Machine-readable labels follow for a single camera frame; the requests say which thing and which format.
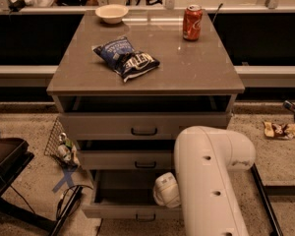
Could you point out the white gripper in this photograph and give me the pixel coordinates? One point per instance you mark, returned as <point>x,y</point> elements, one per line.
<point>164,190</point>

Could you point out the grey drawer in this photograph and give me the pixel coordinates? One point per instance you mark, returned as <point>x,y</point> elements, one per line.
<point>127,194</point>
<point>125,159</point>
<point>136,126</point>

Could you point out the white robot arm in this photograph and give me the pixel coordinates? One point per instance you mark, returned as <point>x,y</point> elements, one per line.
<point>200,185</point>

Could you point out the grey drawer cabinet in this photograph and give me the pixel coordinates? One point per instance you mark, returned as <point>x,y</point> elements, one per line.
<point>193,76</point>

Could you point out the black floor bar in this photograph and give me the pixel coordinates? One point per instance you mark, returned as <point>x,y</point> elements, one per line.
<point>276,229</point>

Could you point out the small bottles in basket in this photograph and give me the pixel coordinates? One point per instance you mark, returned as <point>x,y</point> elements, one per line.
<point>67,151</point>

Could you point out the brown snack wrapper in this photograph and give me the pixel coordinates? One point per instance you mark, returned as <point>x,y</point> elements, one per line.
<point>279,131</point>

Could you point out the blue kettle chips bag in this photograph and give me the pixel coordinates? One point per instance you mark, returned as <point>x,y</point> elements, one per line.
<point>123,59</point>

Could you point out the blue can on floor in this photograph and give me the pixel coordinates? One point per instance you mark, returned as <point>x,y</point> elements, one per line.
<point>293,110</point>

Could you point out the orange soda can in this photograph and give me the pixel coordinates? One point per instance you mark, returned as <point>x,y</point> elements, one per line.
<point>192,22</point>

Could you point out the white bowl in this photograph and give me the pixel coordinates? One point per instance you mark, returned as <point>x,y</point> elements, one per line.
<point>112,14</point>

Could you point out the wire mesh basket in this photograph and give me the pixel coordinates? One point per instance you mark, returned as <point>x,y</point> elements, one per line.
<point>53,143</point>

